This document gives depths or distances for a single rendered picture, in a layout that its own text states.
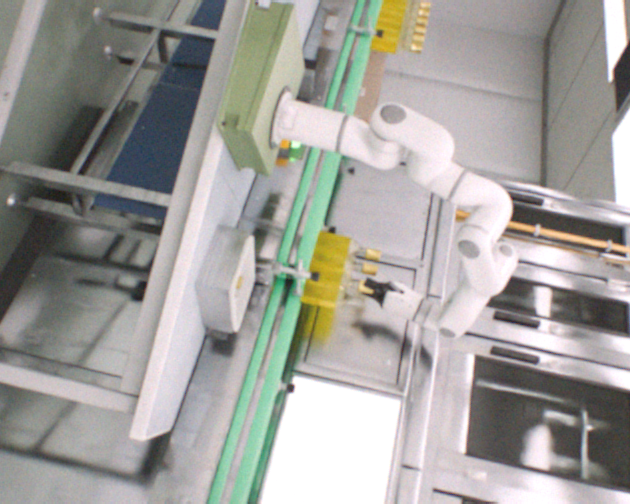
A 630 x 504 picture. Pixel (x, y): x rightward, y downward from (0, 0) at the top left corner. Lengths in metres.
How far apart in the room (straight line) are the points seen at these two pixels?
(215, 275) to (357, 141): 0.45
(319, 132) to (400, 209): 0.81
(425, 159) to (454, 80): 6.09
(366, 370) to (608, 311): 0.85
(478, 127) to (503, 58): 1.23
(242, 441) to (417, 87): 6.03
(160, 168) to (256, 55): 0.65
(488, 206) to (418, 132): 0.24
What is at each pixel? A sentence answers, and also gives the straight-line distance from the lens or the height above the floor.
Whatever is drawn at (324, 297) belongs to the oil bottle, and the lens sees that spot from 1.82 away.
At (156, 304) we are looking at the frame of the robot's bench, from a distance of 1.47.
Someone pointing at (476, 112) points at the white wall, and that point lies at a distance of 7.21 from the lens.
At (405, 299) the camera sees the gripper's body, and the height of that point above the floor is 1.25.
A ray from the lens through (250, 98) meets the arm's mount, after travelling 1.40.
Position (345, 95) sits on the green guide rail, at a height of 0.94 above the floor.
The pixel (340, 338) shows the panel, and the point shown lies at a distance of 1.93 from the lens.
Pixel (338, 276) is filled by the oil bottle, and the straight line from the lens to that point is 1.86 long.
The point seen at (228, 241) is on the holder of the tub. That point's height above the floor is 0.79.
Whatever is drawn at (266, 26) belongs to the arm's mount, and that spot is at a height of 0.80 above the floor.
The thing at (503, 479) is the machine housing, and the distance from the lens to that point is 1.93.
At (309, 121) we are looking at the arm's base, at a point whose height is 0.92.
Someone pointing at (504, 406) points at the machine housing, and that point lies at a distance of 2.01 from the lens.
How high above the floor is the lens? 1.11
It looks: 4 degrees down
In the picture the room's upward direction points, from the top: 103 degrees clockwise
